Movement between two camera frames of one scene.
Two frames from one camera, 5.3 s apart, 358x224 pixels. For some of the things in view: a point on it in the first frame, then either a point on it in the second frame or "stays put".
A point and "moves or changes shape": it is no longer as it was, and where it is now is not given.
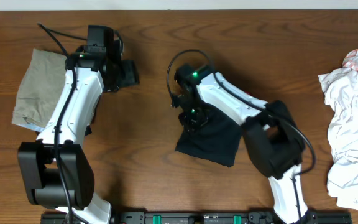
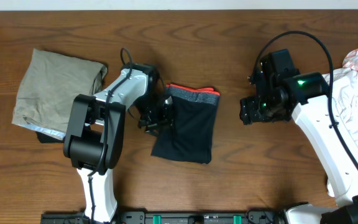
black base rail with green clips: x=127 y=216 stays put
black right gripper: x=192 y=124 → x=251 y=111
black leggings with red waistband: x=217 y=140 moves or changes shape
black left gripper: x=131 y=74 → x=163 y=122
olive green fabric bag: x=41 y=83 stays put
